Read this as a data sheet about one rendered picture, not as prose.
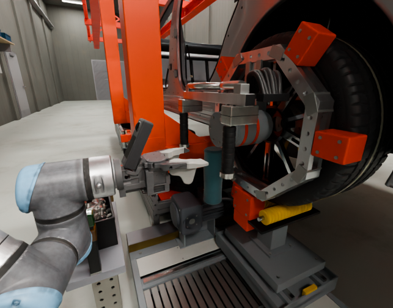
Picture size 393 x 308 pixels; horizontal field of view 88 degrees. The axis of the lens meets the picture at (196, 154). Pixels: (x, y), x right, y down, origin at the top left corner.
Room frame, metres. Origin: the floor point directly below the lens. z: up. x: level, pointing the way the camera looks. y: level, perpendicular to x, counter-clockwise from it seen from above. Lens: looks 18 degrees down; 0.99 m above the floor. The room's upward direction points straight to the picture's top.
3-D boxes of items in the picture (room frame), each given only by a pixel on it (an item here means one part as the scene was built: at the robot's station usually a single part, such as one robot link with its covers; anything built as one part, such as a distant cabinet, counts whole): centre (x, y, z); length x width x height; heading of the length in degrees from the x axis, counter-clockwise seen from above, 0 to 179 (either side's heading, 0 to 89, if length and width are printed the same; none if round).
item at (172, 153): (0.53, 0.06, 0.81); 0.09 x 0.03 x 0.06; 143
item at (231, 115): (0.56, -0.12, 0.93); 0.09 x 0.05 x 0.05; 115
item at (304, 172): (0.80, -0.23, 0.85); 0.54 x 0.07 x 0.54; 25
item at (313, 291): (0.87, -0.39, 0.13); 0.50 x 0.36 x 0.10; 25
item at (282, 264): (0.87, -0.39, 0.32); 0.40 x 0.30 x 0.28; 25
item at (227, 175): (0.55, -0.09, 0.83); 0.04 x 0.04 x 0.16
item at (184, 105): (0.87, 0.02, 0.93); 0.09 x 0.05 x 0.05; 115
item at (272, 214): (0.73, -0.37, 0.51); 0.29 x 0.06 x 0.06; 115
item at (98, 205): (0.66, 0.39, 0.51); 0.20 x 0.14 x 0.13; 27
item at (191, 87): (0.84, -0.08, 1.03); 0.19 x 0.18 x 0.11; 115
